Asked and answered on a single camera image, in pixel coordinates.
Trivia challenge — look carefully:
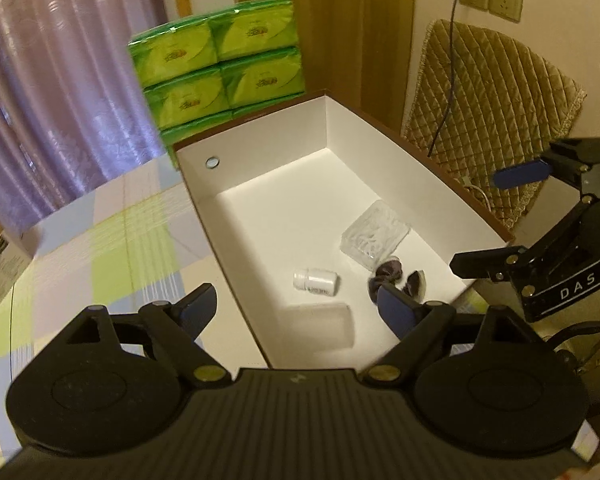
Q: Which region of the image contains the dark hair scrunchie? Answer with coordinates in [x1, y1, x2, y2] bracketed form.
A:
[367, 257, 426, 304]

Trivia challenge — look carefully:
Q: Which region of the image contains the quilted tan cushion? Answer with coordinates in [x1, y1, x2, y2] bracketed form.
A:
[401, 20, 586, 229]

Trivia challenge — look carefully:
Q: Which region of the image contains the black power cable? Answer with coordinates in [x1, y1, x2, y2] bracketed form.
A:
[426, 0, 481, 157]

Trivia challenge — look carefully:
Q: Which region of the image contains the brown white storage box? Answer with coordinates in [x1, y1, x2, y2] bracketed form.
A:
[176, 92, 510, 368]

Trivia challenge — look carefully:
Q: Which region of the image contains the plaid tablecloth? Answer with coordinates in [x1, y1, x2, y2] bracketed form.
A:
[0, 156, 266, 467]

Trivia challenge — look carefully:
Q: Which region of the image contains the purple curtain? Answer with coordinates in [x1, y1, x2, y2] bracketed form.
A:
[0, 0, 166, 233]

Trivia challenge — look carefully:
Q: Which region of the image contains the white pill bottle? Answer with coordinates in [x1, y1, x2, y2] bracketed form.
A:
[292, 269, 339, 297]

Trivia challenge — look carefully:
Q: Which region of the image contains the clear floss pick box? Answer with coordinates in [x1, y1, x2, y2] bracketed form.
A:
[340, 200, 411, 271]

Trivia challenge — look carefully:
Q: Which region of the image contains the green tissue pack bundle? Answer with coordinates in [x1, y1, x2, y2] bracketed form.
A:
[128, 0, 306, 166]

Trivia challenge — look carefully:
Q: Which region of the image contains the brown wooden door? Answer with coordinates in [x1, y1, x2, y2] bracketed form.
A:
[239, 0, 415, 130]

